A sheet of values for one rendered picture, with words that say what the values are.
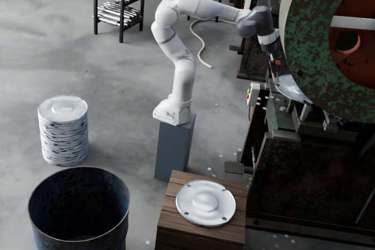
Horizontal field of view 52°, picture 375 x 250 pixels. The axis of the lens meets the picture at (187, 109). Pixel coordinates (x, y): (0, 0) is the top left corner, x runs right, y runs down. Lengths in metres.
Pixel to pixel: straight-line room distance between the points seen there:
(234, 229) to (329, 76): 0.81
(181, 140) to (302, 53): 1.01
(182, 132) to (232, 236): 0.70
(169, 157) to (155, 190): 0.23
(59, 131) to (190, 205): 0.96
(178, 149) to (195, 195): 0.45
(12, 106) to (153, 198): 1.37
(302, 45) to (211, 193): 0.88
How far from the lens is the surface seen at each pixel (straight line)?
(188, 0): 1.89
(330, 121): 2.01
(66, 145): 2.49
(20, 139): 2.85
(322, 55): 1.55
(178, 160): 2.37
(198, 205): 1.90
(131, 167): 2.58
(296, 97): 2.06
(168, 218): 1.85
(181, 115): 2.20
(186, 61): 2.05
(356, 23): 1.55
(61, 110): 2.47
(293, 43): 1.51
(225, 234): 1.84
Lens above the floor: 1.76
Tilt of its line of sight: 34 degrees down
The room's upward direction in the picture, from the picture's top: 9 degrees clockwise
